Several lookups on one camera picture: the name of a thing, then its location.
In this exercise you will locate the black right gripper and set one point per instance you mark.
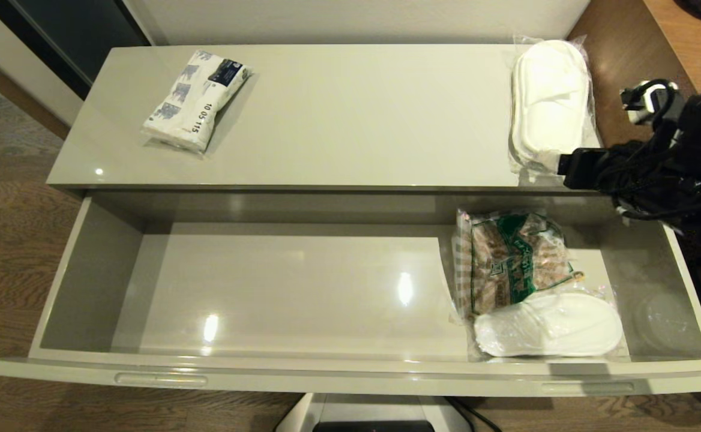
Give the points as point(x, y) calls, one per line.
point(638, 174)

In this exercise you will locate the white slippers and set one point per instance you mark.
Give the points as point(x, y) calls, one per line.
point(548, 327)
point(548, 102)

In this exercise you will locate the white tissue pack blue print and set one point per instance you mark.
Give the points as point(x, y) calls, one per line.
point(197, 99)

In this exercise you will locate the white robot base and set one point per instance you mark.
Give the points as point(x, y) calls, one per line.
point(374, 414)

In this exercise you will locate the open grey drawer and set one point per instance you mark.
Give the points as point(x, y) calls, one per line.
point(86, 288)

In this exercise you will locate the brown wooden desk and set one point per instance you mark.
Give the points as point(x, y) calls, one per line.
point(626, 60)

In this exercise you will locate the green brown snack bag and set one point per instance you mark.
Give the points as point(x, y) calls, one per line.
point(506, 264)

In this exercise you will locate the white slippers in flat bag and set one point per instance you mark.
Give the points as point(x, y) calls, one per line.
point(548, 327)

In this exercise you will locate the glossy grey cabinet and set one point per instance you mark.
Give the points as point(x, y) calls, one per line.
point(326, 120)

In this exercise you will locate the dark glass door panel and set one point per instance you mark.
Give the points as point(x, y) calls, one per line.
point(74, 36)

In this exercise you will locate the brown wooden baseboard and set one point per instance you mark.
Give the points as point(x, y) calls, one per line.
point(20, 90)

